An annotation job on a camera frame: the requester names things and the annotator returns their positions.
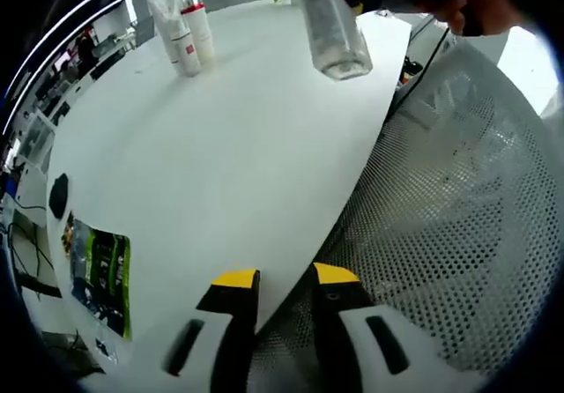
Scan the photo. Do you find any white glass cabinet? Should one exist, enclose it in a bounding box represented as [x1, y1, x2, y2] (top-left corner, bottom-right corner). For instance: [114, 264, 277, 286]
[24, 113, 56, 165]

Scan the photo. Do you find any white red-collared skincare bottle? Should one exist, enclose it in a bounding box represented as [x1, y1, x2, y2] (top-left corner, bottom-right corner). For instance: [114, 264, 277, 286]
[178, 0, 218, 66]

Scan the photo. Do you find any green snack packet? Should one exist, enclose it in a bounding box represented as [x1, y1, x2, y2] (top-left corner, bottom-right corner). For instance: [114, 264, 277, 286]
[69, 218, 133, 341]

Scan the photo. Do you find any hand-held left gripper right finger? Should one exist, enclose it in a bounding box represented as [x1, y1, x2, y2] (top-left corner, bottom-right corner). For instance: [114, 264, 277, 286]
[311, 261, 490, 393]

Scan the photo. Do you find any black computer mouse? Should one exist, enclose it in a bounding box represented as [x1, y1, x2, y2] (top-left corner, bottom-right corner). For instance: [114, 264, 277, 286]
[47, 172, 71, 222]

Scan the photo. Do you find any white ceiling light strip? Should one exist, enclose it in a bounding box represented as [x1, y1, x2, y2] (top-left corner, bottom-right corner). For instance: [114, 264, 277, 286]
[15, 0, 130, 88]
[0, 0, 129, 137]

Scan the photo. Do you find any white mesh chair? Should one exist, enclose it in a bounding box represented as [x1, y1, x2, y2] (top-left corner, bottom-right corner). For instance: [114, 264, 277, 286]
[250, 40, 560, 393]

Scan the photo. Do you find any red black bag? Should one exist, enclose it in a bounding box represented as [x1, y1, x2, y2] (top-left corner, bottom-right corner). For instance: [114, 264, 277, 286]
[401, 56, 420, 86]

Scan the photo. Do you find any small clear packet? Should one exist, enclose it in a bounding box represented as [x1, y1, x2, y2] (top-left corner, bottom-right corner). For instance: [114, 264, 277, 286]
[93, 333, 119, 362]

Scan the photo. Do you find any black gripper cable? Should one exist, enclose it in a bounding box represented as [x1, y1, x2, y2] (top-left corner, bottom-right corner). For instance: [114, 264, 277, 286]
[394, 26, 455, 106]

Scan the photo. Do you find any gold snack wrapper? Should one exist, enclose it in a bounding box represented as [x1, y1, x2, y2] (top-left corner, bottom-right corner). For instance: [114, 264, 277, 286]
[60, 210, 76, 258]

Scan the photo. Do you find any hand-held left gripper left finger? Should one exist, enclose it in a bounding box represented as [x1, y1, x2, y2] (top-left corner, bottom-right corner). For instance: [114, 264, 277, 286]
[81, 269, 262, 393]

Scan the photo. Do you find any white skincare tube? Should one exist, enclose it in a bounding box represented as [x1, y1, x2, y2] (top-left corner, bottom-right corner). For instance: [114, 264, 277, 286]
[147, 0, 193, 66]

